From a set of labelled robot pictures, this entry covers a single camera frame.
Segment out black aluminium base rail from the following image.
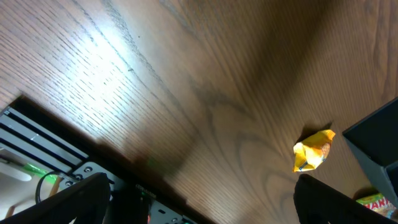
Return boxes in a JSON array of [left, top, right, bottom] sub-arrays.
[[1, 105, 208, 223]]

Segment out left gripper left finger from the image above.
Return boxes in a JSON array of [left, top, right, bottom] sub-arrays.
[[2, 173, 111, 224]]

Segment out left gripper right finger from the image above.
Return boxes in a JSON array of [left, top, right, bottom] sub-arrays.
[[293, 174, 395, 224]]

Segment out small orange yellow snack bag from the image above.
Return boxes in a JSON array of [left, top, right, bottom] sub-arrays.
[[293, 129, 335, 172]]

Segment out Haribo gummy worms bag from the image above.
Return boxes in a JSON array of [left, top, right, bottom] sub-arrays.
[[356, 193, 397, 222]]

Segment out dark green box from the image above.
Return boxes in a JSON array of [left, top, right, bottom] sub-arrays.
[[343, 98, 397, 206]]

